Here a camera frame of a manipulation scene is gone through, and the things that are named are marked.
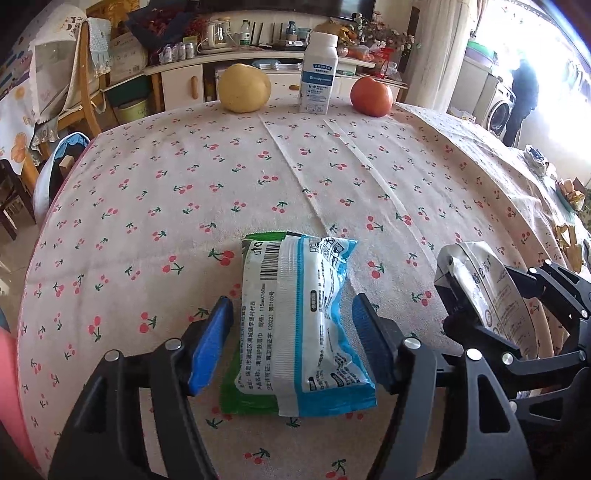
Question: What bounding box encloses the dried flower bouquet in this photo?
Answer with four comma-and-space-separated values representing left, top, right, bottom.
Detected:
351, 11, 421, 51

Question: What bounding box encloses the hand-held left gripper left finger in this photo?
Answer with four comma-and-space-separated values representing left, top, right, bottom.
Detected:
48, 296, 235, 480

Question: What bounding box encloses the dark wrapped flower bouquet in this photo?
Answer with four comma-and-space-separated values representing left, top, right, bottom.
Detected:
127, 2, 199, 47

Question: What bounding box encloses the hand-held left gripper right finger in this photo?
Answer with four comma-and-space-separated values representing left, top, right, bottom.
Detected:
351, 292, 535, 480

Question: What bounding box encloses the white plastic bottle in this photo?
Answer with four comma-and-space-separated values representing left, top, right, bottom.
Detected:
298, 31, 339, 115

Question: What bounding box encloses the cherry print tablecloth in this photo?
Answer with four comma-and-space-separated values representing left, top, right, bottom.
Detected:
16, 95, 591, 480

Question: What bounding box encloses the white washing machine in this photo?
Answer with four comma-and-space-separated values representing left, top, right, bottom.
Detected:
487, 74, 518, 134

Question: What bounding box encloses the red apple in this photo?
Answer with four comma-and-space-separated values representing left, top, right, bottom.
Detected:
349, 76, 394, 117

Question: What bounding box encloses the black and white carton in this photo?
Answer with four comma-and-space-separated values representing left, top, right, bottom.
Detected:
434, 241, 541, 361

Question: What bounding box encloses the white television cabinet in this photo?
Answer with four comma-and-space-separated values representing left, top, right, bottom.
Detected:
143, 44, 407, 112

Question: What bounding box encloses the stack of plastic basins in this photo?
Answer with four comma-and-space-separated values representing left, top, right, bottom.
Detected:
464, 41, 497, 68

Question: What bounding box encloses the yellow pear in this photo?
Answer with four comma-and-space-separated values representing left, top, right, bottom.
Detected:
218, 64, 272, 114

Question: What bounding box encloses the lace covered air conditioner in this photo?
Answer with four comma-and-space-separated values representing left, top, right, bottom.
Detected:
406, 0, 485, 116

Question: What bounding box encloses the white printed bag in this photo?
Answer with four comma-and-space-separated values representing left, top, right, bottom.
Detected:
108, 32, 148, 86

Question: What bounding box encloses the dark green basin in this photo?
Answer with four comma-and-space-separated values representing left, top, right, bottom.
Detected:
106, 76, 151, 107

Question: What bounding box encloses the orange print tablecloth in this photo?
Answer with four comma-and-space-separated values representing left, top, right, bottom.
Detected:
0, 88, 40, 162

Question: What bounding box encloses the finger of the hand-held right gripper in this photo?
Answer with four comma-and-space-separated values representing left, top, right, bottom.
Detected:
503, 261, 591, 324
435, 276, 585, 400

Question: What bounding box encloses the blue and white chair back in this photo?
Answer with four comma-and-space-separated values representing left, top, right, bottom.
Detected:
32, 131, 90, 210

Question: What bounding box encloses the white mesh food cover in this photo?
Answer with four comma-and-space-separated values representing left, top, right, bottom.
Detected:
30, 11, 90, 125

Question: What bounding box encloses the light green waste bin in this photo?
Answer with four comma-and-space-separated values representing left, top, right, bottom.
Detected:
113, 99, 153, 125

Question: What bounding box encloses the white and blue wipes packet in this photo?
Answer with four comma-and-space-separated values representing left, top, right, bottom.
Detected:
234, 233, 378, 418

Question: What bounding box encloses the light blue lace cloth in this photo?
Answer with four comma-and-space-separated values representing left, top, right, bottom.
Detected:
88, 17, 114, 77

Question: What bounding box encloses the white electric kettle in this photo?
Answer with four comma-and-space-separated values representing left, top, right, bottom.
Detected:
198, 17, 232, 49

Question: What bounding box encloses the pink plastic bin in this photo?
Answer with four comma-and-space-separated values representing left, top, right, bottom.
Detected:
0, 325, 42, 469

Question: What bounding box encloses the pack of small bottles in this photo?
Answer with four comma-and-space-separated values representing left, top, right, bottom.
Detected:
159, 41, 197, 63

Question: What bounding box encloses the light wooden chair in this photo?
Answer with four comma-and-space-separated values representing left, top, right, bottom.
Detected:
28, 21, 107, 185

